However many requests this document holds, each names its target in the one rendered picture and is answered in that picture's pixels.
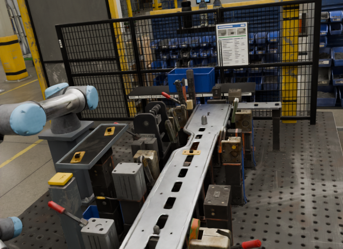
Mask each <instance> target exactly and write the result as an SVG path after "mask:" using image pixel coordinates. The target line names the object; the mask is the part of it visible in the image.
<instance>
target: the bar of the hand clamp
mask: <svg viewBox="0 0 343 249"><path fill-rule="evenodd" d="M181 83H182V84H184V83H185V82H184V80H183V79H182V80H181V81H180V80H176V81H175V82H174V83H173V85H175V86H176V89H177V93H178V96H179V100H180V103H181V105H185V107H186V108H187V106H186V101H185V98H184V94H183V90H182V87H181Z"/></svg>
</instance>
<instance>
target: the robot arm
mask: <svg viewBox="0 0 343 249"><path fill-rule="evenodd" d="M45 96H46V100H44V101H40V102H37V101H26V102H23V103H19V104H0V144H1V143H2V142H3V140H4V136H5V135H21V136H31V135H36V134H38V133H39V132H41V131H42V130H43V126H45V123H46V122H47V121H50V120H51V132H52V133H53V134H66V133H70V132H73V131H75V130H77V129H79V128H80V127H81V122H80V120H79V119H78V117H77V115H76V113H79V112H82V111H84V110H94V109H96V107H97V105H98V101H99V97H98V93H97V90H96V88H95V87H93V86H89V85H88V86H70V87H69V86H68V84H67V83H61V84H57V85H54V86H51V87H49V88H47V89H46V90H45ZM21 232H22V222H21V220H20V219H19V218H17V217H7V218H0V249H8V247H7V246H6V245H5V244H4V243H3V242H4V241H7V240H11V239H13V238H15V237H17V236H19V235H20V233H21Z"/></svg>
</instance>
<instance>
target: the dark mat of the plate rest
mask: <svg viewBox="0 0 343 249"><path fill-rule="evenodd" d="M110 127H115V129H114V133H113V135H108V136H104V134H105V131H106V128H110ZM124 127H125V126H100V127H99V128H98V129H97V130H96V131H95V132H93V133H92V134H91V135H90V136H89V137H88V138H87V139H86V140H85V141H83V142H82V143H81V144H80V145H79V146H78V147H77V148H76V149H74V150H73V151H72V152H71V153H70V154H69V155H68V156H67V157H65V158H64V159H63V160H62V161H61V162H60V163H64V164H89V163H90V162H91V161H92V160H93V159H94V158H95V157H96V156H97V155H98V154H99V153H100V152H101V151H102V150H103V149H104V148H105V146H106V145H107V144H108V143H109V142H110V141H111V140H112V139H113V138H114V137H115V136H116V135H117V134H118V133H119V132H120V131H121V130H122V129H123V128H124ZM76 152H85V154H84V156H83V158H82V160H81V162H79V163H70V162H71V160H72V158H73V156H74V155H75V153H76Z"/></svg>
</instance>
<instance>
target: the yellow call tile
mask: <svg viewBox="0 0 343 249"><path fill-rule="evenodd" d="M72 176H73V174H72V173H61V172H58V173H57V174H56V175H54V176H53V177H52V178H51V179H50V180H49V181H48V184H49V185H65V184H66V183H67V182H68V181H69V179H70V178H71V177H72Z"/></svg>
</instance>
